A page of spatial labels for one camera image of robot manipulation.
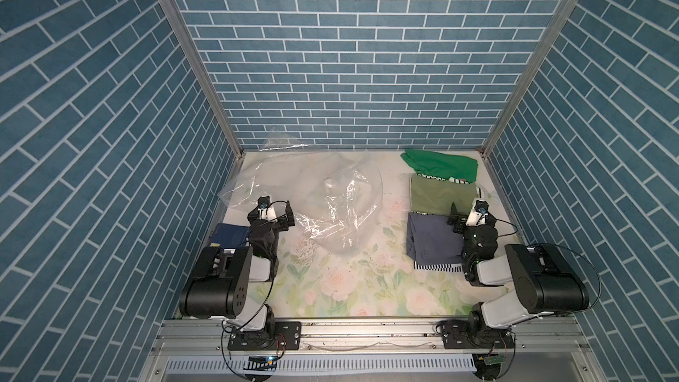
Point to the olive green garment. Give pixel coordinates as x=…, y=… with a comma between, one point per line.
x=436, y=197

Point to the clear plastic vacuum bag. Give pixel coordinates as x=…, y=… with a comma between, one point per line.
x=336, y=196

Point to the black white striped garment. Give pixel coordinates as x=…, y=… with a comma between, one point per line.
x=450, y=179

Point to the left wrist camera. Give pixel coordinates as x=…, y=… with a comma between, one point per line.
x=265, y=209

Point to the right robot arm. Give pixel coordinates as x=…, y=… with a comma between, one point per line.
x=544, y=283

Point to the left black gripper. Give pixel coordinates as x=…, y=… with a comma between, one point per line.
x=289, y=222

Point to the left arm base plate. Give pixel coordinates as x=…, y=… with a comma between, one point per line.
x=279, y=334

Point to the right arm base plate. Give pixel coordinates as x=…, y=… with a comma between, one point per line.
x=459, y=334

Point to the navy blue garment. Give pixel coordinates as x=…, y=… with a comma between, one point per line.
x=431, y=241

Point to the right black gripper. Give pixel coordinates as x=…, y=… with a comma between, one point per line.
x=461, y=221

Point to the floral table mat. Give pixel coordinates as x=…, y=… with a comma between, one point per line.
x=375, y=279

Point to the blue white striped garment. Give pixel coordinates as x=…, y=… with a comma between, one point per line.
x=455, y=268

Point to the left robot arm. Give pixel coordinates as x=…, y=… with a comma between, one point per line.
x=237, y=258

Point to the aluminium front rail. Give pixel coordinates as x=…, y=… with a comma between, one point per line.
x=375, y=349

